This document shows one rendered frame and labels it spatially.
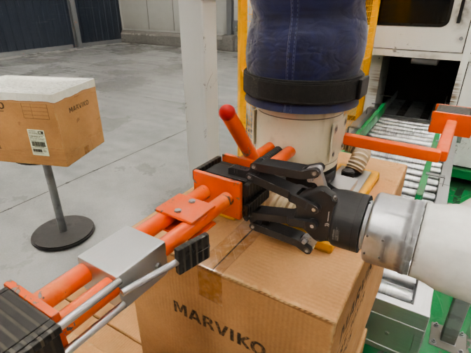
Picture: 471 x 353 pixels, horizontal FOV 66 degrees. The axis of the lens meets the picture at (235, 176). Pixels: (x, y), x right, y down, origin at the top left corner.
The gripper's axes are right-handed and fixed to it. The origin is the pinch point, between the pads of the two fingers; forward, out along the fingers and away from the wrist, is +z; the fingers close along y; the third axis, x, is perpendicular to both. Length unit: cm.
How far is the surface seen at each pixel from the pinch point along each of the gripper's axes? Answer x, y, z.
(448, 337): 110, 117, -49
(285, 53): 15.3, -17.6, -1.5
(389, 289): 68, 65, -22
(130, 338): 8, 66, 41
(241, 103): 177, 41, 100
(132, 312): 15, 65, 47
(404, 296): 67, 66, -27
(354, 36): 22.2, -19.9, -10.3
